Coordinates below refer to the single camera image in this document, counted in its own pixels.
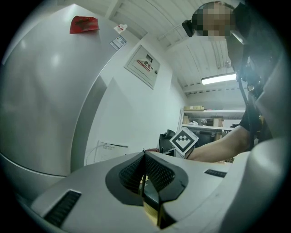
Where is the white cable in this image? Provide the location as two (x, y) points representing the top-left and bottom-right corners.
(85, 145), (100, 166)

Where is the black office chair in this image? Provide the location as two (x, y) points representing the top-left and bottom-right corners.
(159, 129), (177, 152)

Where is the red paper decoration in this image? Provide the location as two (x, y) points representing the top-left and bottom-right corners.
(69, 15), (100, 35)

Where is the ceiling tube light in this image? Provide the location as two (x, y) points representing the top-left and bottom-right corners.
(201, 72), (237, 85)

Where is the white blue label sticker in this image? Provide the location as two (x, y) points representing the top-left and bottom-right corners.
(110, 35), (127, 51)

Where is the person's black shirt torso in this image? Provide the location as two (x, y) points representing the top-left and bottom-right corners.
(227, 0), (291, 151)

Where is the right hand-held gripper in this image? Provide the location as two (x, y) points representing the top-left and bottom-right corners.
(162, 127), (199, 158)

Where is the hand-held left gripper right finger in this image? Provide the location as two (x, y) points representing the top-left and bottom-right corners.
(145, 152), (232, 233)

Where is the round wooden side table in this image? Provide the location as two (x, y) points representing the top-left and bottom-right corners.
(142, 202), (162, 228)

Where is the white electrical panel box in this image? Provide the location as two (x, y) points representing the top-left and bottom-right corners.
(124, 45), (161, 90)

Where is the black head-worn camera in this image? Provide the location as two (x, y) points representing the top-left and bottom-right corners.
(181, 19), (196, 37)

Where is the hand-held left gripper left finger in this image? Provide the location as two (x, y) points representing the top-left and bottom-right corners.
(30, 152), (158, 233)

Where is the silver refrigerator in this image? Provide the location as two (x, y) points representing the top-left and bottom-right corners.
(0, 4), (128, 201)

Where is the black monitor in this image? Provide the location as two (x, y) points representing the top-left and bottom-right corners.
(197, 131), (219, 146)

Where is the white shelving unit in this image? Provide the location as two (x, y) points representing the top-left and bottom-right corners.
(181, 105), (246, 146)

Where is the person's right forearm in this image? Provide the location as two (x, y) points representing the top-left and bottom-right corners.
(186, 124), (251, 163)

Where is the person's head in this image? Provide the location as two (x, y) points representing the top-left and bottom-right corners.
(192, 1), (236, 43)

